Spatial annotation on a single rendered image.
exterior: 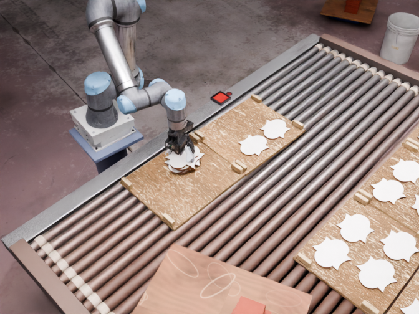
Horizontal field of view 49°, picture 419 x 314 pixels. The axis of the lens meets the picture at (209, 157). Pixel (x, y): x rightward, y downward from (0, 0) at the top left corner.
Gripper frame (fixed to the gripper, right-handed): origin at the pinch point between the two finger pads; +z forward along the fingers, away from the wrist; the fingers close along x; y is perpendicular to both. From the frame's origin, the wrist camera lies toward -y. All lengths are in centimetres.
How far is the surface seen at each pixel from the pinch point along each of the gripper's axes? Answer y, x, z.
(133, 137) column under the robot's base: -12.4, -33.1, 12.3
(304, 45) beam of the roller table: -118, 22, 8
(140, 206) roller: 26.2, -6.3, 7.4
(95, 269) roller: 58, -7, 8
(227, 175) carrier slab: -2.5, 20.2, 5.6
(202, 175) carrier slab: 1.9, 10.4, 5.6
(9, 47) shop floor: -147, -262, 100
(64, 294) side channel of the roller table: 72, -9, 4
